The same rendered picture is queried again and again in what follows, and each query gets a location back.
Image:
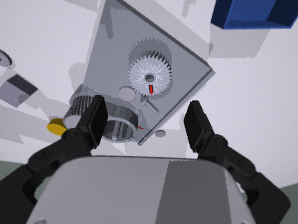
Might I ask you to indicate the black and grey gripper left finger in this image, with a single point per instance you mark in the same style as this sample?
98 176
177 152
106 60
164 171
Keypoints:
17 190

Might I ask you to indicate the grey rectangular block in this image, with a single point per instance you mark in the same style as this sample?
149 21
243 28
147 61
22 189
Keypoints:
16 90

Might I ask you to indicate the grey gear with red arrow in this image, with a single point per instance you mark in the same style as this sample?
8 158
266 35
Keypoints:
149 73

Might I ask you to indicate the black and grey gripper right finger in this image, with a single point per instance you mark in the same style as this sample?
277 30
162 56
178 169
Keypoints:
267 203

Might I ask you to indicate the yellow short cylinder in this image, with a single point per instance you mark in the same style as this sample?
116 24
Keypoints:
56 126

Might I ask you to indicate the grey bolt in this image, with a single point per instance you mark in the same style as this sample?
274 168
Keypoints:
143 100

